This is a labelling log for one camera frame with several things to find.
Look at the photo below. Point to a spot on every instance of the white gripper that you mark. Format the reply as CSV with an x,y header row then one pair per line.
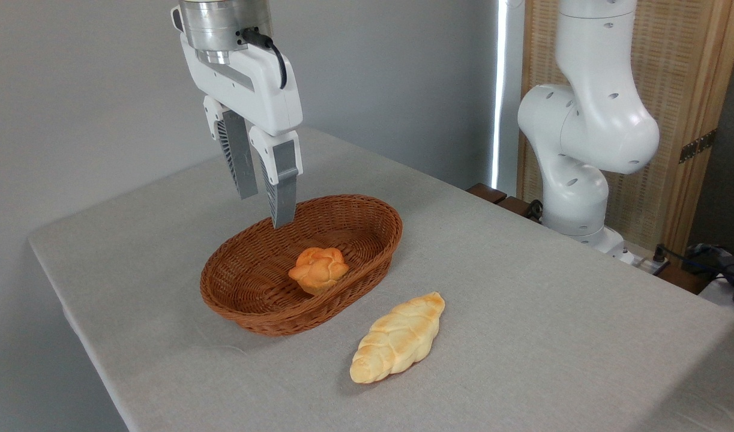
x,y
252,90

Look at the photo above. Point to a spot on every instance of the round orange bread roll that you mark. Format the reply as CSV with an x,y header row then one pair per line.
x,y
318,270

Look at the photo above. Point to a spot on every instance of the long braided pale bread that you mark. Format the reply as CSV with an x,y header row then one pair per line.
x,y
397,339

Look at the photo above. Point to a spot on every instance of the brown oval wicker basket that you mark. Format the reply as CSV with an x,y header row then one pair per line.
x,y
246,282

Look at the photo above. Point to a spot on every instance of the brown wooden block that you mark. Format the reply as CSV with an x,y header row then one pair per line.
x,y
487,192
514,206

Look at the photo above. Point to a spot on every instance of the black clamp knob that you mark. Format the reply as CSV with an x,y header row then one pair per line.
x,y
535,210

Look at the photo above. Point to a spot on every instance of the gray tablecloth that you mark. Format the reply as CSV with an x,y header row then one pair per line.
x,y
523,300

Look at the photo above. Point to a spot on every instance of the white power strip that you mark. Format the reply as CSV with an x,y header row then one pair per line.
x,y
640,261

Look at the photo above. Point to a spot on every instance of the black power plug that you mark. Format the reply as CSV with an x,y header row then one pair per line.
x,y
659,253

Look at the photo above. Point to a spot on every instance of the wooden rattan folding screen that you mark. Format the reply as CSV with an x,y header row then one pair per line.
x,y
685,72

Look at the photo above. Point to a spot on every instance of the dark metal screen hinge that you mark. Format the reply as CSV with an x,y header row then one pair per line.
x,y
697,146

